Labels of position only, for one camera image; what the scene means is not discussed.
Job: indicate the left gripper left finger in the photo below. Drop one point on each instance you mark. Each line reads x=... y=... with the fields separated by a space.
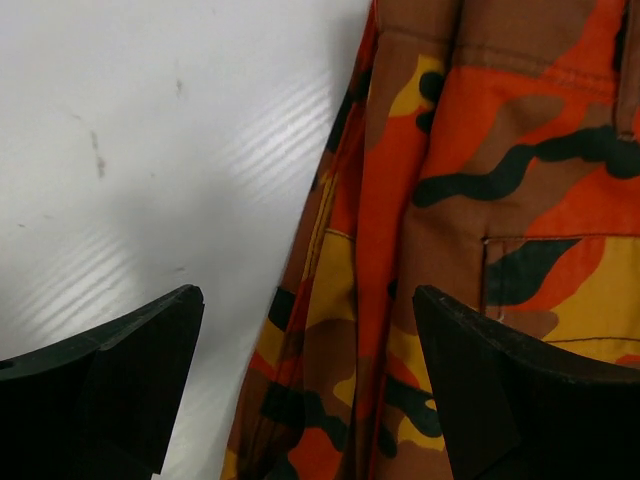
x=101 y=404

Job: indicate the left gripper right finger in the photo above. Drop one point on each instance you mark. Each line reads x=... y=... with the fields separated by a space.
x=511 y=406

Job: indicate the orange camouflage garment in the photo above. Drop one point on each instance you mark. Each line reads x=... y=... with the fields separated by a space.
x=489 y=149

